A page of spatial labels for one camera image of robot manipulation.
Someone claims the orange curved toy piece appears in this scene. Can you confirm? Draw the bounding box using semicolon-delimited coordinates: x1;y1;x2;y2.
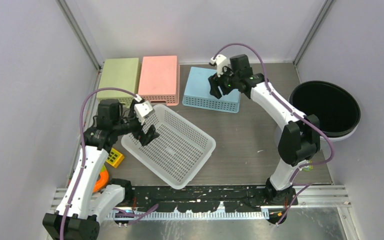
93;165;110;193

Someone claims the green owl toy block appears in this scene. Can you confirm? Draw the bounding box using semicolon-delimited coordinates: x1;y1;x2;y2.
300;160;314;172

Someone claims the light blue basket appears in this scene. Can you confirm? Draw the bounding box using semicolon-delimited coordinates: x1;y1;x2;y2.
182;66;241;114

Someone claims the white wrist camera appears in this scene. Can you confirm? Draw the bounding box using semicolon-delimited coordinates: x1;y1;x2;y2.
133;101;155;126
209;54;229;77

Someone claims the pink perforated basket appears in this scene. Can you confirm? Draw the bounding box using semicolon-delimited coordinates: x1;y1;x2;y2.
138;55;180;106

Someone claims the black grey round bin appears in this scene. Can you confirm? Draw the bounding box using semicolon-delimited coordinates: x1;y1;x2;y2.
288;81;361;142

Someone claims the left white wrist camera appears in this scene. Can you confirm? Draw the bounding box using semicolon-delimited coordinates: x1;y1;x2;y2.
133;101;155;126

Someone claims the pale green perforated basket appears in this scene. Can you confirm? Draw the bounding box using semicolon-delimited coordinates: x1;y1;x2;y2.
96;57;142;106

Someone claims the yellow grid toy block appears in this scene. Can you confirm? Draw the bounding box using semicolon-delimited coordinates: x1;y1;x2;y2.
106;148;125;168

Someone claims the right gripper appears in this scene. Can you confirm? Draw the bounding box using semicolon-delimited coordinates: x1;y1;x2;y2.
209;63;241;99

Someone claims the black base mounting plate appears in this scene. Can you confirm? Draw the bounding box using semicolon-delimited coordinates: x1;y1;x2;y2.
116;185;296;213

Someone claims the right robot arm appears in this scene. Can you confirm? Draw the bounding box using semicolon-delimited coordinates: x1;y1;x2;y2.
208;54;320;205

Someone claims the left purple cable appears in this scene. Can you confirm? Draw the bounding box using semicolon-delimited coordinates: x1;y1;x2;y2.
59;87;160;240

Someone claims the slotted cable duct rail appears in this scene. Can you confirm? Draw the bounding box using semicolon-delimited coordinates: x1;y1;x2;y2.
107;208;279;221

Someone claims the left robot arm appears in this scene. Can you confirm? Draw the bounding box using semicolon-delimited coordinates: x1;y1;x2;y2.
42;96;159;240

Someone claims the grey basket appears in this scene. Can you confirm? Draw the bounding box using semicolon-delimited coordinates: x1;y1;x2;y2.
121;104;216;190

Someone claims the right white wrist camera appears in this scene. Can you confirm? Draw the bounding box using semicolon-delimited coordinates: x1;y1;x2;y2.
209;54;229;77

